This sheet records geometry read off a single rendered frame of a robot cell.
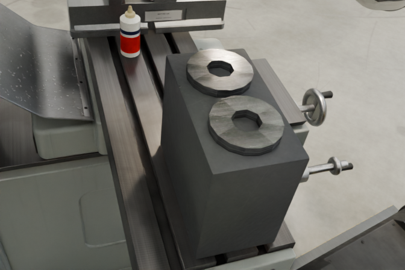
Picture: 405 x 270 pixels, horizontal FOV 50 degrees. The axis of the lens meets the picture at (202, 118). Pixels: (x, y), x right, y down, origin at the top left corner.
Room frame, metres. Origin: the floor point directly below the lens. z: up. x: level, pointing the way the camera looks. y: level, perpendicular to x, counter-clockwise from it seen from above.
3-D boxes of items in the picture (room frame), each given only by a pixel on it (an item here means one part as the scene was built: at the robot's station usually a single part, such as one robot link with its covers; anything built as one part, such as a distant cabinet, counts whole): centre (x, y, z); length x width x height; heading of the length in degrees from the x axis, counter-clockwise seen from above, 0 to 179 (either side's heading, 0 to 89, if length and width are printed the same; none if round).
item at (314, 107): (1.00, -0.30, 0.63); 0.16 x 0.12 x 0.12; 114
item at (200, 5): (0.89, 0.17, 0.99); 0.35 x 0.15 x 0.11; 112
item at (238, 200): (0.42, -0.03, 1.03); 0.22 x 0.12 x 0.20; 23
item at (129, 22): (0.74, 0.17, 0.99); 0.04 x 0.04 x 0.11
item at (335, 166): (0.88, -0.38, 0.51); 0.22 x 0.06 x 0.06; 114
